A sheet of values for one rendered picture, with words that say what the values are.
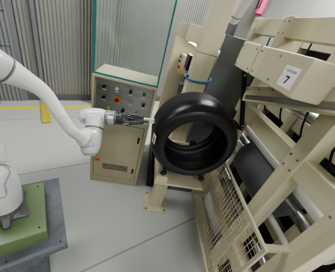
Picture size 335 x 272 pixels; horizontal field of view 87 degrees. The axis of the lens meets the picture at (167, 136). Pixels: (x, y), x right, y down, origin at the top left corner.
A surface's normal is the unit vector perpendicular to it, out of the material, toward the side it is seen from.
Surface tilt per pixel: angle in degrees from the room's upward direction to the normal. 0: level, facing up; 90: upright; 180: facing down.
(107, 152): 90
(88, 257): 0
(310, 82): 90
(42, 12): 90
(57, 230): 0
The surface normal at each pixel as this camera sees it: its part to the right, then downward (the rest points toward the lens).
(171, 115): -0.40, -0.13
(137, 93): 0.04, 0.55
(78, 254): 0.25, -0.82
